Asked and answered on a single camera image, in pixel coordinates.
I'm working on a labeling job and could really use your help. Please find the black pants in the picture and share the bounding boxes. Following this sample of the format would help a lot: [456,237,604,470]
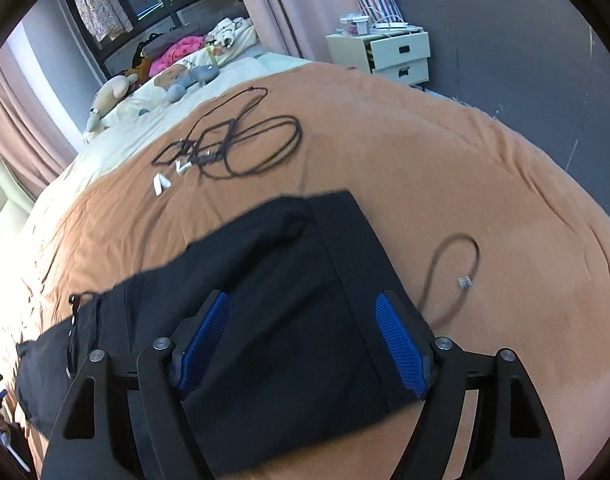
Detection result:
[17,191,419,477]

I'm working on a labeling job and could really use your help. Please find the orange-brown blanket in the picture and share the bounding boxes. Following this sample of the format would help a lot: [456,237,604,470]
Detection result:
[22,63,610,479]

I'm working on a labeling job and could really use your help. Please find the cream bed sheet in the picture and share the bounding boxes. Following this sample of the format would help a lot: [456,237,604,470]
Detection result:
[14,52,312,241]

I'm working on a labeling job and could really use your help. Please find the grey and brown plush toy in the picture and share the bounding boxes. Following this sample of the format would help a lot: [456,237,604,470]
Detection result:
[154,64,220,103]

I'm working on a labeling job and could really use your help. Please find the beige plush toy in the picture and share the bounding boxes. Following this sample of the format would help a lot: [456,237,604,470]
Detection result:
[83,74,138,144]

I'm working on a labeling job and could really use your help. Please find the pink curtain left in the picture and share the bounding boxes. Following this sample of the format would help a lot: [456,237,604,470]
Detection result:
[0,46,76,197]

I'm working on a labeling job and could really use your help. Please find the pink curtain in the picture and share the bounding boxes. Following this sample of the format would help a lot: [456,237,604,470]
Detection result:
[0,46,76,197]
[243,0,357,62]

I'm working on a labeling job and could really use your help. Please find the white bedside drawer cabinet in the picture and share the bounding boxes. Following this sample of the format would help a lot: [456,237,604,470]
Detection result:
[326,28,431,86]

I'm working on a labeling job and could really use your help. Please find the pink garment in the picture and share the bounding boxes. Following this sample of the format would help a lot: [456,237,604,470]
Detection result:
[149,36,205,77]

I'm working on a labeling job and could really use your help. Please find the white patterned cloth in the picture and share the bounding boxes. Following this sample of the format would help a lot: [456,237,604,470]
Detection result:
[205,18,258,66]

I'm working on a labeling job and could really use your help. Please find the floral hanging garment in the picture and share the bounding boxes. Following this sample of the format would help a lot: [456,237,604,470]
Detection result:
[74,0,134,44]

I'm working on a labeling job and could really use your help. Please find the pink curtain right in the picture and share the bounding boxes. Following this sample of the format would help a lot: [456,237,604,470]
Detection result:
[243,0,357,62]

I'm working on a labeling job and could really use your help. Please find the brown cord loop with bead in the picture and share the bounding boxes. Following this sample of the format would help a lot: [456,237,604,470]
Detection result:
[418,232,482,330]

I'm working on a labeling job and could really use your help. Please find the black cable bundle on bed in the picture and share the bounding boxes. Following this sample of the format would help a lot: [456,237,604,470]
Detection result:
[151,86,304,181]

